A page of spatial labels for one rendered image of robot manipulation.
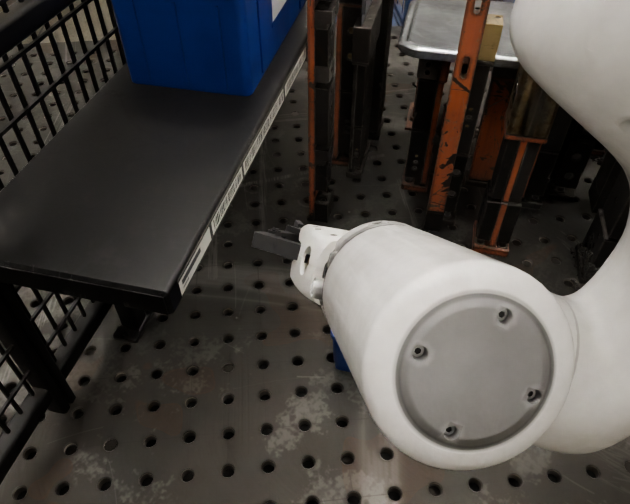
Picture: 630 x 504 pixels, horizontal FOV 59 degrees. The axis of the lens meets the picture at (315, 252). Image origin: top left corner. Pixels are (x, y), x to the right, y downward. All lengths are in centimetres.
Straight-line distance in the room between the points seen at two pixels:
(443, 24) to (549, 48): 78
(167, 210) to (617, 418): 41
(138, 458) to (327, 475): 24
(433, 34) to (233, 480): 70
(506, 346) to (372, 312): 5
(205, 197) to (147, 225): 6
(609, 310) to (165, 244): 37
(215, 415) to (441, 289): 61
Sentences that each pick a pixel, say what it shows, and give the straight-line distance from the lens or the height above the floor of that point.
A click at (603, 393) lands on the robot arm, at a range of 29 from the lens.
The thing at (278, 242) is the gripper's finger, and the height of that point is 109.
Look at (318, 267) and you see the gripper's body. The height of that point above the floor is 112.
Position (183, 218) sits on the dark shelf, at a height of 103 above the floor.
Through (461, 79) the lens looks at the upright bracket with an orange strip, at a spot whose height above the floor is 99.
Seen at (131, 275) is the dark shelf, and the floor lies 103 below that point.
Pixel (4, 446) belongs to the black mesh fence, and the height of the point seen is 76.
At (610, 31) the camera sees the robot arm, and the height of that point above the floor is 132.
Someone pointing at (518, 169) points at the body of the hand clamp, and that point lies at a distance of 90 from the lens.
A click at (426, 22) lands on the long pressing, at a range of 99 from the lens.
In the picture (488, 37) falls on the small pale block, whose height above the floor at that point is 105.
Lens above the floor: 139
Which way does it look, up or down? 46 degrees down
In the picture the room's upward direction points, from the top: straight up
